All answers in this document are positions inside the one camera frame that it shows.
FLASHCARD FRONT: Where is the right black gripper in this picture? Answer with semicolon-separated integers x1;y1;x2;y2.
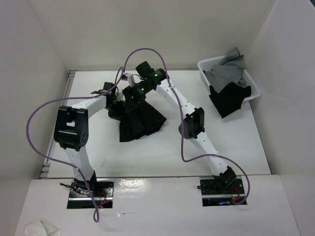
122;82;152;114

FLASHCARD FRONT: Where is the black pleated skirt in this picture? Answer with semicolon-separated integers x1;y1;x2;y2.
119;101;167;143

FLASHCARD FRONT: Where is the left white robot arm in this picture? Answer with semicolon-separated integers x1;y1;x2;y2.
54;82;124;197

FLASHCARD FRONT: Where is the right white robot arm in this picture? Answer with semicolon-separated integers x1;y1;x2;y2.
121;61;236;193

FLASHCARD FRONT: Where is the black skirt in basket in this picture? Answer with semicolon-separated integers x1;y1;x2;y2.
209;82;252;118

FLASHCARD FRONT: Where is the grey skirt in basket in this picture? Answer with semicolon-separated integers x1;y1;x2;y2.
203;47;246;93

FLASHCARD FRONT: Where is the white plastic basket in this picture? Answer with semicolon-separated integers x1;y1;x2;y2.
197;55;261;102

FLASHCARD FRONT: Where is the crumpled white tissue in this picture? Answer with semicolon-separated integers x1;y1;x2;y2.
24;220;62;236

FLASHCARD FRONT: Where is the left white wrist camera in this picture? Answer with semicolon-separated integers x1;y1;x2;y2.
114;88;124;101

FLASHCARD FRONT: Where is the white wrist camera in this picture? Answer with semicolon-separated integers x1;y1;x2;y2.
114;88;124;101
121;73;136;87

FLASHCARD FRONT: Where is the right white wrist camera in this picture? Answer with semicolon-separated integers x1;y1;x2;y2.
121;73;136;87

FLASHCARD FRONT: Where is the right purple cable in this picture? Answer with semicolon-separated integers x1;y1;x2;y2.
123;48;252;206

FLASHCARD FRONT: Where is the purple cable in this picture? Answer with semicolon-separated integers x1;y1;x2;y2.
123;48;252;206
26;65;126;223

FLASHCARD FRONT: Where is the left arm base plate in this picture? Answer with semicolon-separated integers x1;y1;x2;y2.
60;179;114;209

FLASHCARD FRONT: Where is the aluminium table edge rail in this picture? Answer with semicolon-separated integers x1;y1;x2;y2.
39;70;76;179

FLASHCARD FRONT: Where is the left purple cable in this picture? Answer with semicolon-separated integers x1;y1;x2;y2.
26;65;126;223

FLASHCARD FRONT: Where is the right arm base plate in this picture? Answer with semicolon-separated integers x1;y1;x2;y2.
197;177;246;207

